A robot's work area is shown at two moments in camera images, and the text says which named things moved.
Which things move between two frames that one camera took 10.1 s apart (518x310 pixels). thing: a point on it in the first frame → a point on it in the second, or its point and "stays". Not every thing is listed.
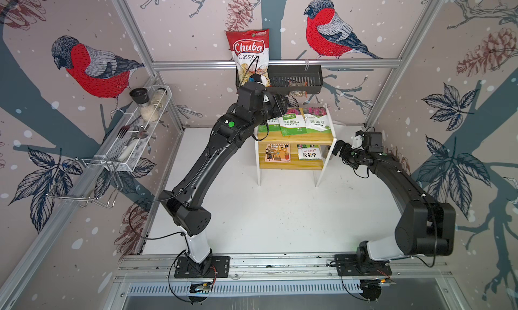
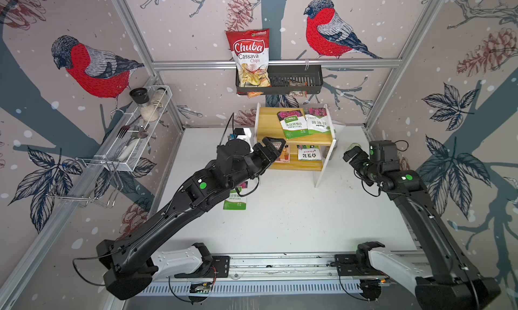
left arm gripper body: [272, 108] → [257, 160]
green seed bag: [274, 126] → [236, 202]
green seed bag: [292, 124] stays
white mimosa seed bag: [317, 120] stays
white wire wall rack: [129, 141] stays
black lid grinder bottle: [141, 96] stays
